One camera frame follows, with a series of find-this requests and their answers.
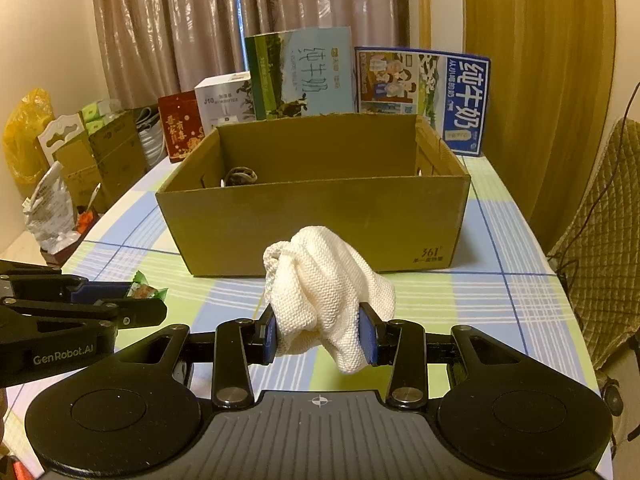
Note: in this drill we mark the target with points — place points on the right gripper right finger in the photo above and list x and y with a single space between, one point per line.
488 410

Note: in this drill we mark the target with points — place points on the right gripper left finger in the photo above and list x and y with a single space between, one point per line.
143 412

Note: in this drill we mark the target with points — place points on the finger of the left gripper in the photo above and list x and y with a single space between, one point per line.
25 281
125 313

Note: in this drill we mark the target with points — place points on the small green candy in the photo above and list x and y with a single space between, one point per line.
141 289

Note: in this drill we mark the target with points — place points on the dark brown scrunchie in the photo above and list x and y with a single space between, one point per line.
240 175

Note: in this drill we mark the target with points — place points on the white knitted cloth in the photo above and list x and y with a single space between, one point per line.
315 283

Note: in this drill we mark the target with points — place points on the white crumpled bag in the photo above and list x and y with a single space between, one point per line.
50 214

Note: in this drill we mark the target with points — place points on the dark red tray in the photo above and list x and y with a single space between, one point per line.
86 221

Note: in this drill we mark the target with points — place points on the yellow plastic bag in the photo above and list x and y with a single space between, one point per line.
24 157

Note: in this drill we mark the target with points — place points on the checked tablecloth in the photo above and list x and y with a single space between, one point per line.
498 282

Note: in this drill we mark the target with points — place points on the brown cardboard carton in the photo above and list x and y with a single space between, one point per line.
112 157

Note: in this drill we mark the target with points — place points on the brown cardboard box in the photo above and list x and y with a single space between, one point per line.
388 185

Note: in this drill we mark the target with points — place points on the quilted brown chair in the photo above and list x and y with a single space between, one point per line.
598 254

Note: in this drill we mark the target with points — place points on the green tissue packs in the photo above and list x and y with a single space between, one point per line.
97 114

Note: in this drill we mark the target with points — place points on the red gift box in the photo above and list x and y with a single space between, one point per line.
181 123

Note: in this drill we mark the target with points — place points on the white appliance box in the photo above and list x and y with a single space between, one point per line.
225 99

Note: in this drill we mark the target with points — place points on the beige curtain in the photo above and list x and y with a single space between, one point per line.
154 48

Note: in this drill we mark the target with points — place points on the green blue milk carton box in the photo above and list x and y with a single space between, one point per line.
302 72

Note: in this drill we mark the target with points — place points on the wooden door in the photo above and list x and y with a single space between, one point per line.
552 67

